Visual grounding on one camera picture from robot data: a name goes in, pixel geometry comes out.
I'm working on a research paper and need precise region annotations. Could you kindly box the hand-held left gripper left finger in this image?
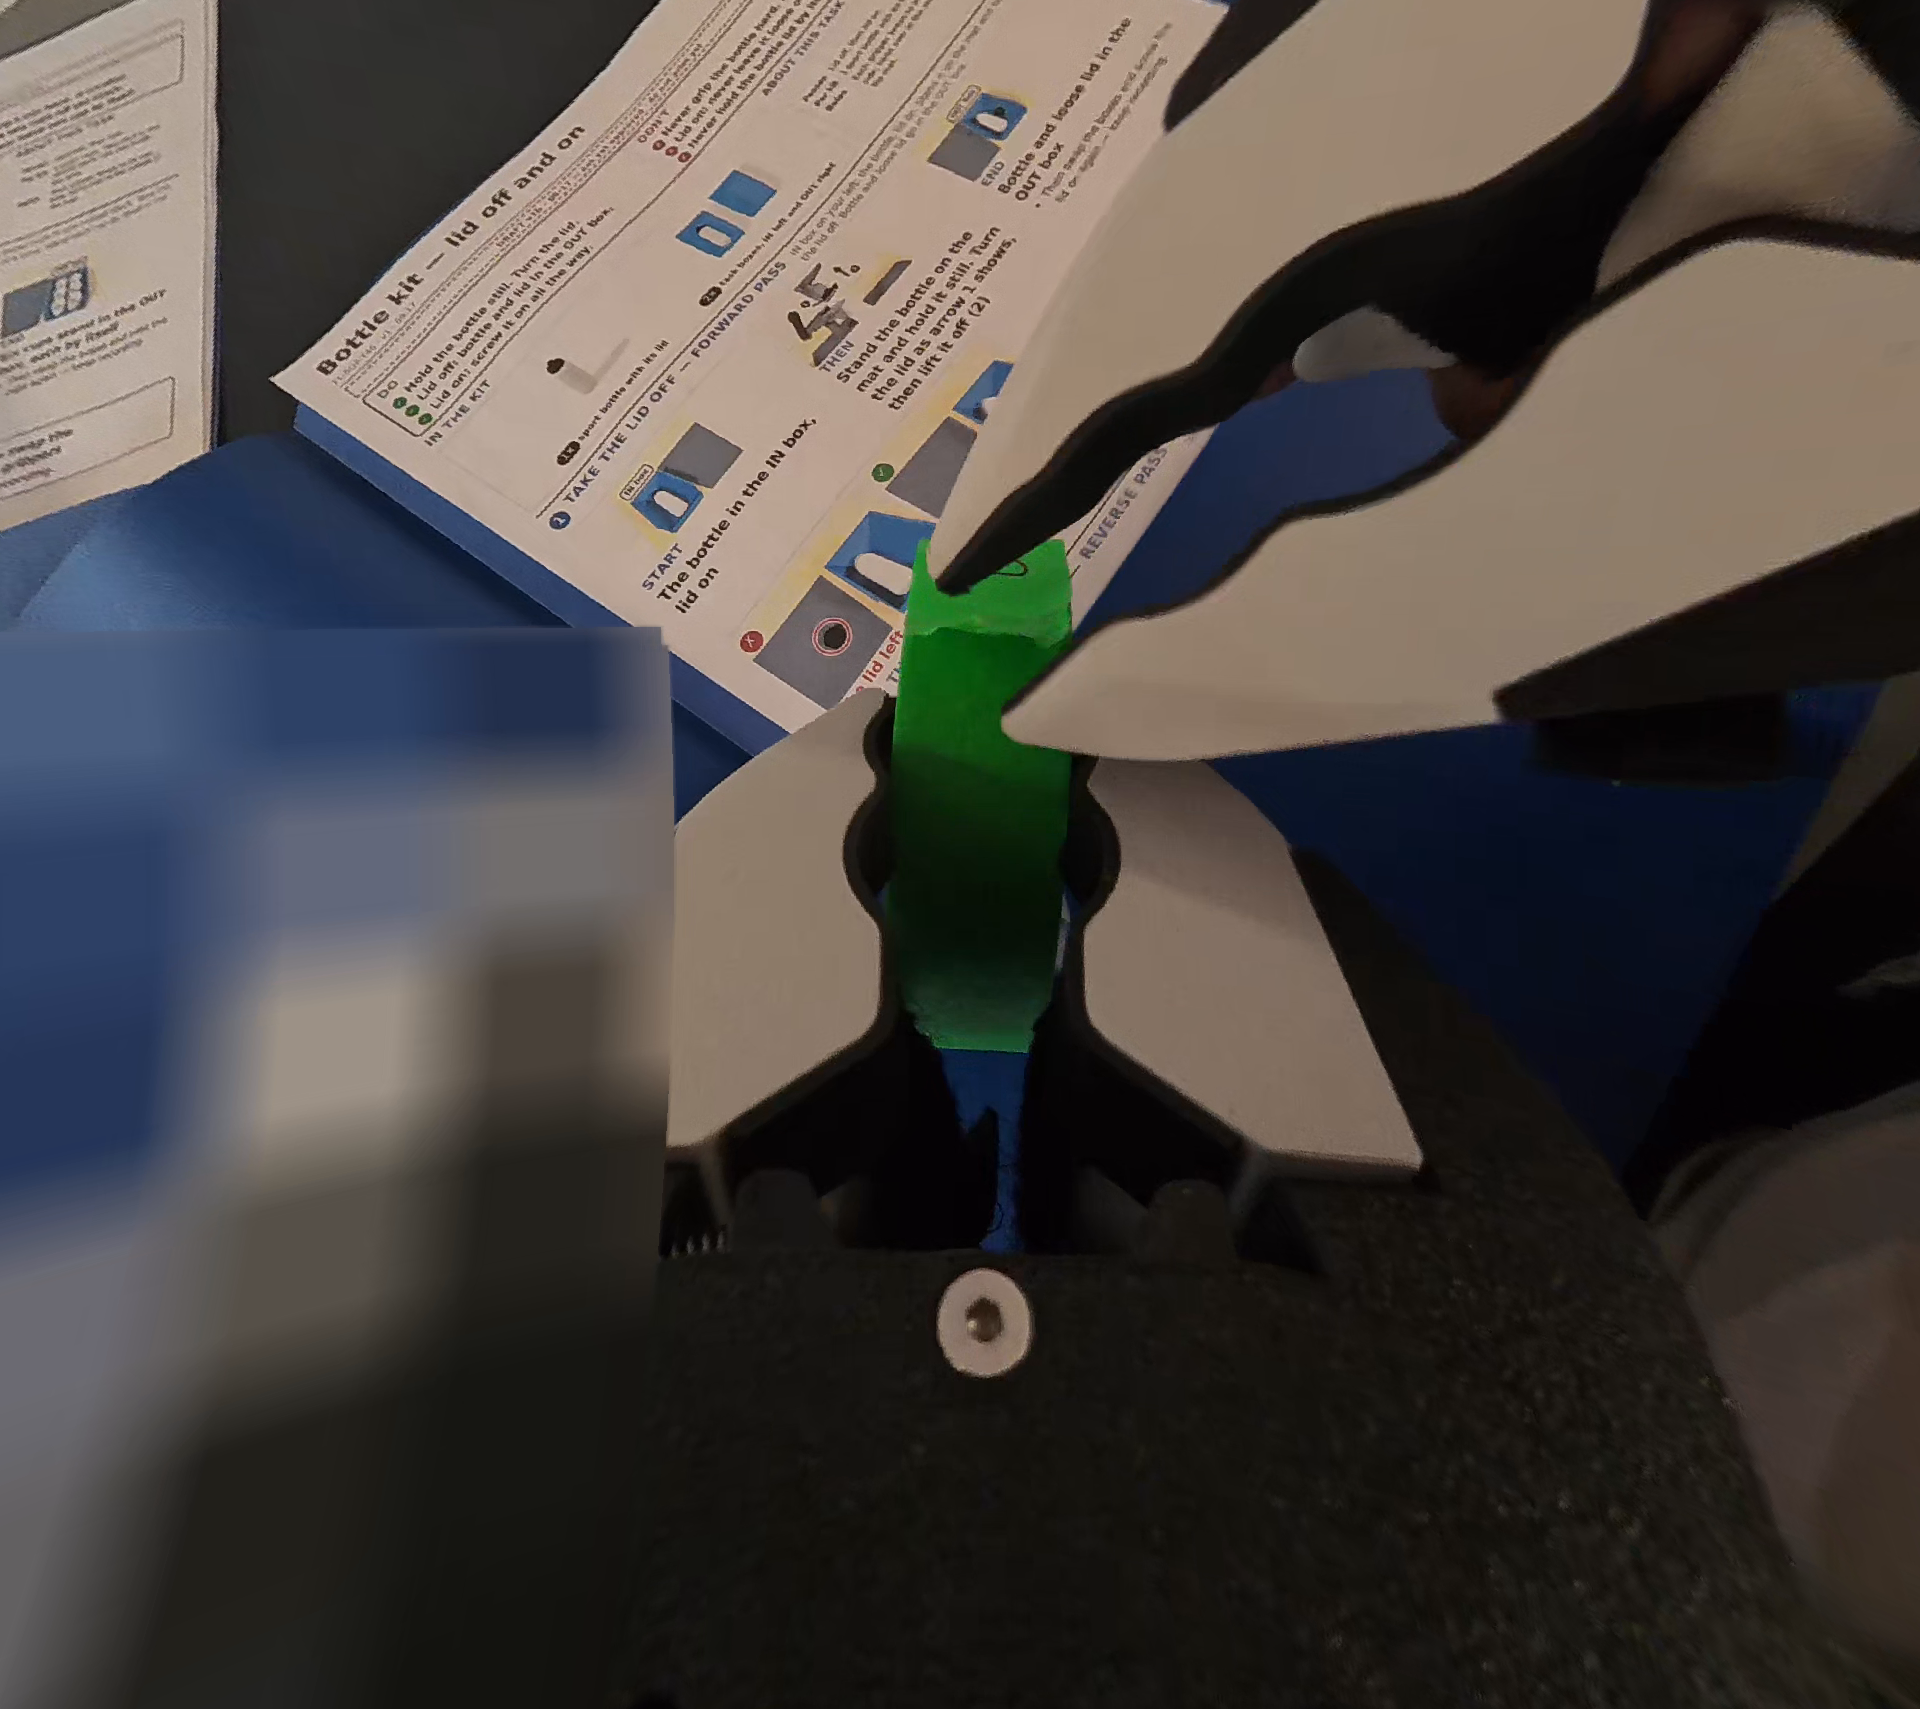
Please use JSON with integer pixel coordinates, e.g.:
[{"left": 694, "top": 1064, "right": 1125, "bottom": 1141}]
[{"left": 666, "top": 696, "right": 906, "bottom": 1196}]

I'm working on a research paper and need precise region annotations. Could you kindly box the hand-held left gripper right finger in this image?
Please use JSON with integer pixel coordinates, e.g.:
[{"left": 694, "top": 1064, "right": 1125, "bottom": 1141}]
[{"left": 1052, "top": 756, "right": 1425, "bottom": 1186}]

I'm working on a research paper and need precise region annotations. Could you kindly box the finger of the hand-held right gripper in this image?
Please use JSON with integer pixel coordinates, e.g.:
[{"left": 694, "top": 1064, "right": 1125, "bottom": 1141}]
[
  {"left": 932, "top": 0, "right": 1731, "bottom": 597},
  {"left": 1000, "top": 214, "right": 1920, "bottom": 772}
]

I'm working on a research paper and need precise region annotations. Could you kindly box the green tape strip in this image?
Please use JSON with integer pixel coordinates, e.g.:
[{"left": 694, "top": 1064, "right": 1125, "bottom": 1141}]
[{"left": 882, "top": 531, "right": 1075, "bottom": 1050}]

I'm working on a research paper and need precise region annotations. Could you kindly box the person's torso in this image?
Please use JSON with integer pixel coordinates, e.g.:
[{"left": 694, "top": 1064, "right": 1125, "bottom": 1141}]
[{"left": 1626, "top": 721, "right": 1920, "bottom": 1709}]

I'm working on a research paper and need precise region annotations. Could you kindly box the printed bottle instruction sheet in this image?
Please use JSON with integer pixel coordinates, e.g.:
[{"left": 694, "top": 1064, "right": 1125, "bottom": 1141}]
[{"left": 276, "top": 0, "right": 1198, "bottom": 735}]

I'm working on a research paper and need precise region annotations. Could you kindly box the printed cup instruction sheet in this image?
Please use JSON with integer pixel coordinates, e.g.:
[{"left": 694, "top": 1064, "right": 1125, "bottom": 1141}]
[{"left": 0, "top": 0, "right": 224, "bottom": 540}]

